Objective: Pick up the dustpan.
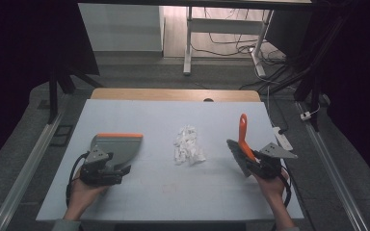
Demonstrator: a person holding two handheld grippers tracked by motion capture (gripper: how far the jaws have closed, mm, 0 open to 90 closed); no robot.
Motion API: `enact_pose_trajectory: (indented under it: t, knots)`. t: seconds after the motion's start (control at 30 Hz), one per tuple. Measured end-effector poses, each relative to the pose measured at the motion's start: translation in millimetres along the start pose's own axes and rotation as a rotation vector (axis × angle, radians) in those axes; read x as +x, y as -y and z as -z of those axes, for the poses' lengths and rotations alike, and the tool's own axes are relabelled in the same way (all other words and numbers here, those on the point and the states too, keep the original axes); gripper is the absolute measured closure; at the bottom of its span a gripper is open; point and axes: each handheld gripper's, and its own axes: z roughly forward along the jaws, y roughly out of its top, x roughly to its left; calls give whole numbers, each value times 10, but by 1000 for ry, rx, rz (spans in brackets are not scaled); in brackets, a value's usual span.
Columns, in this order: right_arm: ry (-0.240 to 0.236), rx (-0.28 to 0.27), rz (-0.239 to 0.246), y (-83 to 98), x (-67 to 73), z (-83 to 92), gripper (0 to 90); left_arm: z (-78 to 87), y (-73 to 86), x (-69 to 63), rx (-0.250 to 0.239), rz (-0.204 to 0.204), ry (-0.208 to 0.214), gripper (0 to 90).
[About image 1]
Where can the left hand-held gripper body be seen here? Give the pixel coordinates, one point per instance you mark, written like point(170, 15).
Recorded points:
point(93, 166)

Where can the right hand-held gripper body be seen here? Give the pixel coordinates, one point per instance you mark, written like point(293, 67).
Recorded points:
point(271, 160)

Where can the grey dustpan with orange edge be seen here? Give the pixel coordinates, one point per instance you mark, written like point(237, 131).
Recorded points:
point(122, 149)

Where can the orange brush with grey bristles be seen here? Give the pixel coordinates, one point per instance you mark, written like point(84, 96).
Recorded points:
point(243, 138)

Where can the pile of white paper scraps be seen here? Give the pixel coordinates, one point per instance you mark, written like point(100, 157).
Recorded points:
point(188, 147)

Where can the person's right hand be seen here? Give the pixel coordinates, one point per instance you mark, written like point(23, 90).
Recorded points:
point(271, 189)

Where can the person's left hand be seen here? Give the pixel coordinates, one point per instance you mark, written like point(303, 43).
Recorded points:
point(83, 195)

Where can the white power strip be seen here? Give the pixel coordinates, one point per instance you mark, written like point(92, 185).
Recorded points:
point(282, 138)

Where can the black floor plate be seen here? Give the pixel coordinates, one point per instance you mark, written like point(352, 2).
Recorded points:
point(61, 135)

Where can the small white connector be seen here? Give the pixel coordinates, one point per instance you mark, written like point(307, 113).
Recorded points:
point(305, 115)

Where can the light grey table mat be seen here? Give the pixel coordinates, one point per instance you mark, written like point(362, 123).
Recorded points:
point(173, 199)

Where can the black metal stand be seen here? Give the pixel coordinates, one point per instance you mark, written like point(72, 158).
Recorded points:
point(54, 96)
point(314, 80)

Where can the wooden table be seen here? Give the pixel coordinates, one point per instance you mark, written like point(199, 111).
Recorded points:
point(160, 95)

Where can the white cabinet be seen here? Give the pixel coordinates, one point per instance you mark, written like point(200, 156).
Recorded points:
point(122, 27)

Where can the aluminium rail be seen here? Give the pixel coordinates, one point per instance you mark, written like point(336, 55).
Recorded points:
point(29, 166)
point(330, 166)

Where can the white desk frame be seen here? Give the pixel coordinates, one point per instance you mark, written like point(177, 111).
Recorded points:
point(224, 26)

